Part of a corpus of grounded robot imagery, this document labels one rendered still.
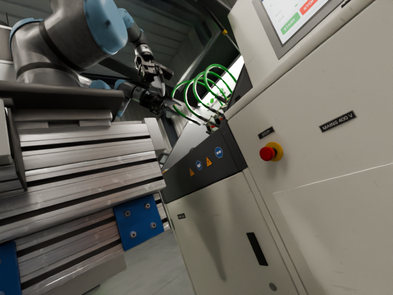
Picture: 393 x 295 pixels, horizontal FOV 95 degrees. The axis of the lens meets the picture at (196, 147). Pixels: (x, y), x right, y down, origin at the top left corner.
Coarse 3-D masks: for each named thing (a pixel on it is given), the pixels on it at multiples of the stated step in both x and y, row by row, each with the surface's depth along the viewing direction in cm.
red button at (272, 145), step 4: (268, 144) 47; (272, 144) 47; (276, 144) 46; (264, 148) 45; (268, 148) 44; (272, 148) 44; (276, 148) 46; (280, 148) 45; (260, 152) 45; (264, 152) 45; (268, 152) 44; (272, 152) 43; (276, 152) 46; (280, 152) 45; (260, 156) 46; (264, 156) 45; (268, 156) 44; (272, 156) 44; (276, 156) 46; (280, 156) 45; (264, 160) 45; (268, 160) 44; (272, 160) 47; (276, 160) 46
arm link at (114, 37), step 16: (64, 0) 36; (80, 0) 35; (96, 0) 35; (112, 0) 42; (48, 16) 38; (64, 16) 36; (80, 16) 36; (96, 16) 36; (112, 16) 39; (48, 32) 37; (64, 32) 37; (80, 32) 37; (96, 32) 37; (112, 32) 38; (64, 48) 38; (80, 48) 39; (96, 48) 40; (112, 48) 41; (80, 64) 42
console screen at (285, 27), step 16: (256, 0) 77; (272, 0) 70; (288, 0) 64; (304, 0) 59; (320, 0) 55; (336, 0) 51; (272, 16) 69; (288, 16) 63; (304, 16) 59; (320, 16) 55; (272, 32) 69; (288, 32) 63; (304, 32) 59; (288, 48) 63
